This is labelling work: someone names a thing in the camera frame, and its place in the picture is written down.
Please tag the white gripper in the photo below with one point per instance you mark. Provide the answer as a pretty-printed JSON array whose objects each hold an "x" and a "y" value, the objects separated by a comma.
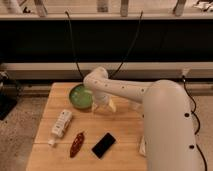
[{"x": 103, "y": 100}]

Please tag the green ceramic bowl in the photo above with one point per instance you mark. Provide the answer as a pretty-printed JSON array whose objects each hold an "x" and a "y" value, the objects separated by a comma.
[{"x": 80, "y": 97}]

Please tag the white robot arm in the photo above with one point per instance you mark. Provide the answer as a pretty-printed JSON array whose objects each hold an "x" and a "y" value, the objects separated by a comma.
[{"x": 169, "y": 139}]

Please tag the black smartphone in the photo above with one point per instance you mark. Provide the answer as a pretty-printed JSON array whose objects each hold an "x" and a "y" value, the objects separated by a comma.
[{"x": 103, "y": 145}]

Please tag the white tube bottle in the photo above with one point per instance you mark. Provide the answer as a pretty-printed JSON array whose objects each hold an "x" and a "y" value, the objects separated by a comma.
[{"x": 60, "y": 126}]

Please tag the clear plastic wrapped packet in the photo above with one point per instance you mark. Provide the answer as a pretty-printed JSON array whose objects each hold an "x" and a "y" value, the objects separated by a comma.
[{"x": 142, "y": 150}]

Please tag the dark equipment at left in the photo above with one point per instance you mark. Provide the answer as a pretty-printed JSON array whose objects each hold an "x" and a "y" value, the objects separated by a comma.
[{"x": 7, "y": 103}]

